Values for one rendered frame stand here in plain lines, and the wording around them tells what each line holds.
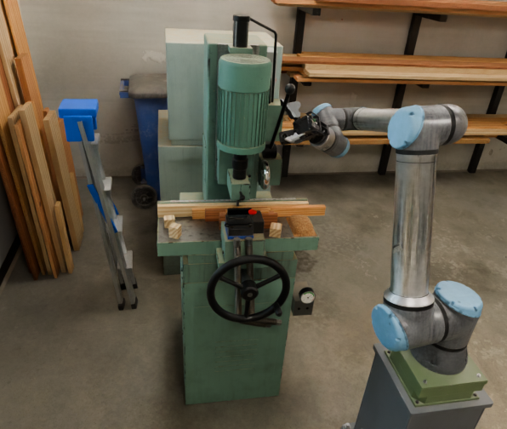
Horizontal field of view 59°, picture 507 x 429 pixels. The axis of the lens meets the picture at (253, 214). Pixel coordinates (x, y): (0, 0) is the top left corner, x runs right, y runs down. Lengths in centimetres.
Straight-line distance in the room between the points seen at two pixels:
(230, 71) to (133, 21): 237
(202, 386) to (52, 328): 96
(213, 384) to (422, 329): 104
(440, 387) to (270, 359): 76
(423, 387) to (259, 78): 112
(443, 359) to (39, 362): 185
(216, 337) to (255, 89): 102
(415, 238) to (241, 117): 67
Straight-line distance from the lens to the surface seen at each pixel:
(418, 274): 141
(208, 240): 162
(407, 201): 134
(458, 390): 172
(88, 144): 222
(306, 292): 176
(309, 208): 181
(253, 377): 215
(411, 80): 384
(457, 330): 156
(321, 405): 230
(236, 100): 150
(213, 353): 200
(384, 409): 188
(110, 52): 385
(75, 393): 237
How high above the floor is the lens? 180
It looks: 30 degrees down
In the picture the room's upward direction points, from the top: 4 degrees clockwise
